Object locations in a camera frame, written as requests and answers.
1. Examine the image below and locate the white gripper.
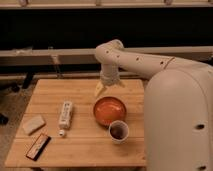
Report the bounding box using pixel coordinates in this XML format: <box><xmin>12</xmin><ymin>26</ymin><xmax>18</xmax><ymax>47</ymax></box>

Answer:
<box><xmin>94</xmin><ymin>65</ymin><xmax>125</xmax><ymax>97</ymax></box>

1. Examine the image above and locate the white plastic bottle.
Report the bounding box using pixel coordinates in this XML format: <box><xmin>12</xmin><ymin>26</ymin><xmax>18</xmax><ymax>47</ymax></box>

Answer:
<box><xmin>58</xmin><ymin>101</ymin><xmax>73</xmax><ymax>137</ymax></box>

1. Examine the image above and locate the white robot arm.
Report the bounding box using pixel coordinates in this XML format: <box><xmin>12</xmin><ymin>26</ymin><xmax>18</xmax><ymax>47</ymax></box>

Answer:
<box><xmin>94</xmin><ymin>39</ymin><xmax>213</xmax><ymax>171</ymax></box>

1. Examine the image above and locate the orange ceramic bowl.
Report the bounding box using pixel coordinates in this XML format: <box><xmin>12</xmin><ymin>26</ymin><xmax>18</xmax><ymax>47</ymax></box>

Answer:
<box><xmin>93</xmin><ymin>96</ymin><xmax>127</xmax><ymax>126</ymax></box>

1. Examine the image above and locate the white cup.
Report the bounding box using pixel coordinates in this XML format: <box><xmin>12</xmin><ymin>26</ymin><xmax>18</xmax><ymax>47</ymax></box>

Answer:
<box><xmin>108</xmin><ymin>120</ymin><xmax>129</xmax><ymax>144</ymax></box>

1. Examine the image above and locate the wooden table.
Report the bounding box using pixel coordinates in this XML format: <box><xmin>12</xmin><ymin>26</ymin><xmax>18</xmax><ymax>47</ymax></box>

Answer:
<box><xmin>5</xmin><ymin>79</ymin><xmax>146</xmax><ymax>168</ymax></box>

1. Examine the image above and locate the beige sponge block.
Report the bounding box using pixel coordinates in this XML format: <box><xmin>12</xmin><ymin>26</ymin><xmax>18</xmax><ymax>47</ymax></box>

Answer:
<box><xmin>22</xmin><ymin>115</ymin><xmax>46</xmax><ymax>135</ymax></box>

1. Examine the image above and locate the black and orange box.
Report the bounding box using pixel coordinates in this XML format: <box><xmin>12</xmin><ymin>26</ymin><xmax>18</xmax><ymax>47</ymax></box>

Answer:
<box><xmin>26</xmin><ymin>133</ymin><xmax>51</xmax><ymax>161</ymax></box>

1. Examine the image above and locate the long white rail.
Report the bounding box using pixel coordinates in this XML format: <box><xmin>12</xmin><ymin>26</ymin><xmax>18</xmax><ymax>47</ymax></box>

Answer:
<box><xmin>0</xmin><ymin>46</ymin><xmax>213</xmax><ymax>66</ymax></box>

